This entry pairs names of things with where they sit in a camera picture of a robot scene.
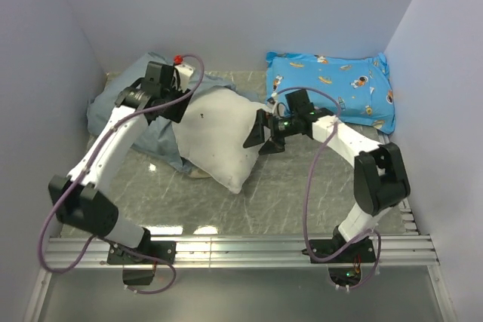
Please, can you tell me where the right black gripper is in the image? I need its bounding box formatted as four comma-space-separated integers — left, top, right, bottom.
243, 109, 298, 156

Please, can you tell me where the grey-blue pillowcase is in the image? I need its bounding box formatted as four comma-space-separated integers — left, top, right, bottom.
86, 51, 242, 174

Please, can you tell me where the white pillow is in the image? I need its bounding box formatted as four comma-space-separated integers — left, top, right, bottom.
173, 87, 269, 194

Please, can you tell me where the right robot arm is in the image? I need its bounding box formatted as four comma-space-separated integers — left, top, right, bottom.
243, 87, 411, 262

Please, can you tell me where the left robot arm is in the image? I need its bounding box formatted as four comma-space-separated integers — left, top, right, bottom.
48, 56, 194, 263

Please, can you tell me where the blue cartoon print pillow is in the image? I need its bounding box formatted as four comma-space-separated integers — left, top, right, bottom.
266, 51, 396, 134

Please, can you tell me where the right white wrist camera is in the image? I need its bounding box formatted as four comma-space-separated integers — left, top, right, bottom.
266, 92, 287, 118

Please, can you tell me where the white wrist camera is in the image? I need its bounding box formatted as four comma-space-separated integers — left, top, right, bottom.
266, 92, 287, 118
174, 55, 195, 91

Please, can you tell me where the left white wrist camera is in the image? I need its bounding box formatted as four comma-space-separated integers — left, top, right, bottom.
174, 55, 195, 91

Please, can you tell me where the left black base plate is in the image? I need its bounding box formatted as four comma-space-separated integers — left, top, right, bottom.
106, 241, 177, 295

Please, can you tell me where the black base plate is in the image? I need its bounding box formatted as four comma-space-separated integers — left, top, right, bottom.
301, 238, 377, 288
106, 241, 177, 295

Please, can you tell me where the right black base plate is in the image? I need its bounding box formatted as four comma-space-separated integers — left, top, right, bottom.
301, 238, 377, 288

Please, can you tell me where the right side aluminium rail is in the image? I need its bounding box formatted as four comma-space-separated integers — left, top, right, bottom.
377, 133, 420, 236

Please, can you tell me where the aluminium mounting rail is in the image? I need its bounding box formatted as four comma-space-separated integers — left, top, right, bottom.
45, 235, 439, 269

